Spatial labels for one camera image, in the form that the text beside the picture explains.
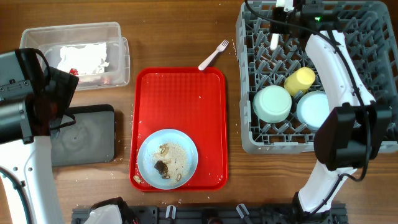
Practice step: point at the white napkin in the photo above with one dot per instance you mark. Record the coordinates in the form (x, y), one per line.
(91, 59)

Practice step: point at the black tray bin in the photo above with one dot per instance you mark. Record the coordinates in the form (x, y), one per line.
(90, 140)

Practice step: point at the clear plastic bin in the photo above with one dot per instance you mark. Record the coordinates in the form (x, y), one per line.
(49, 40)

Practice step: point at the white plastic fork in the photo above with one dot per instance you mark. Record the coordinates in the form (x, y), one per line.
(209, 59)

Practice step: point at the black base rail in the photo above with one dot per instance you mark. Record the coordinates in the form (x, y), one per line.
(278, 213)

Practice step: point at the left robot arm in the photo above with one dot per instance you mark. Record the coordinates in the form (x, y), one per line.
(34, 99)

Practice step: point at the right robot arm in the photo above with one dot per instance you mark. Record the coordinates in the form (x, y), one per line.
(353, 132)

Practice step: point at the small food crumb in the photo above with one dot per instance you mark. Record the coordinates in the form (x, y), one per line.
(137, 179)

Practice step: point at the light blue bowl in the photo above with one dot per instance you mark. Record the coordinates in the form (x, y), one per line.
(313, 109)

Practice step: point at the dark food scrap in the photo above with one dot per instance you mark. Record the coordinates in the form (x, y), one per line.
(161, 167)

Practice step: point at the red serving tray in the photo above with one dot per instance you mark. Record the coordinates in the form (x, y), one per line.
(193, 102)

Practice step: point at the light blue plate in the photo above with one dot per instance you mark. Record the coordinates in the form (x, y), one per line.
(174, 148)

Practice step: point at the mint green bowl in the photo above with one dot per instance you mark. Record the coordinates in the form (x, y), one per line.
(272, 104)

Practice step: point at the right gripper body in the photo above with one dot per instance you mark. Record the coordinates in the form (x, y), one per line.
(276, 22)

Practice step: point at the yellow plastic cup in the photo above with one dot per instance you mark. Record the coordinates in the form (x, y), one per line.
(300, 80)

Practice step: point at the grey dishwasher rack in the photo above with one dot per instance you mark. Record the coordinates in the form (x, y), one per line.
(371, 44)

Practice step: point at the white plastic spoon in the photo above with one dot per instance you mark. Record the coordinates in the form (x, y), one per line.
(274, 41)

